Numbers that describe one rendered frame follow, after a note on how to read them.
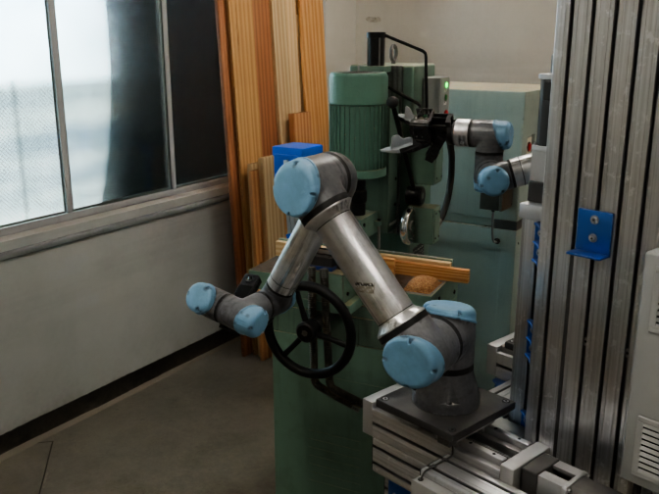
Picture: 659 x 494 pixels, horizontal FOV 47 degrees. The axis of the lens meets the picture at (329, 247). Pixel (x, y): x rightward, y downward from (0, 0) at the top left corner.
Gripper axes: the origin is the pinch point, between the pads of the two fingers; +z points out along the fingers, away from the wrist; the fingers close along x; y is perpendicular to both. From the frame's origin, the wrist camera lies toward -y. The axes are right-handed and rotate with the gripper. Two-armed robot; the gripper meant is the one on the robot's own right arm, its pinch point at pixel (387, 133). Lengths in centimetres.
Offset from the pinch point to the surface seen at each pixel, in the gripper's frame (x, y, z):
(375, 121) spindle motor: -4.0, 1.1, 5.1
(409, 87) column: -27.3, -5.4, 2.8
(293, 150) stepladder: -49, -58, 70
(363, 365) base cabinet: 47, -50, 3
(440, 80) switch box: -35.8, -9.3, -4.4
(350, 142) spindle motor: 2.4, -1.9, 11.3
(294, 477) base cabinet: 74, -87, 27
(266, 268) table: 30, -32, 38
